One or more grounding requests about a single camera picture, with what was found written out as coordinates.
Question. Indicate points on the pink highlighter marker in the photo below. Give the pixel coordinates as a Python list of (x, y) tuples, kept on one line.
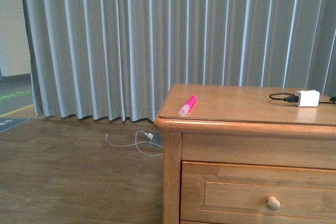
[(184, 110)]

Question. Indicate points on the wooden top drawer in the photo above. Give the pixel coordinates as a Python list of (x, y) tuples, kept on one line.
[(228, 193)]

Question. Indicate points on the round wooden drawer knob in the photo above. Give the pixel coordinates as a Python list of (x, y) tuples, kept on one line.
[(273, 203)]

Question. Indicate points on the grey floor outlet cover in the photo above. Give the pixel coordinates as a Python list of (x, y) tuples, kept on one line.
[(156, 141)]

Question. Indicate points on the white charger plug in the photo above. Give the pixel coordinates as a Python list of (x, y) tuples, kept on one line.
[(150, 136)]

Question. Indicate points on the grey pleated curtain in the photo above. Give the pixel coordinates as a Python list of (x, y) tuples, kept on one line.
[(119, 58)]

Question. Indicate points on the wooden nightstand cabinet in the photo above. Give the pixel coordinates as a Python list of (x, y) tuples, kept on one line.
[(240, 126)]

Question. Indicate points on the white power adapter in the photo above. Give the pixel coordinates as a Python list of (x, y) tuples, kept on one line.
[(307, 98)]

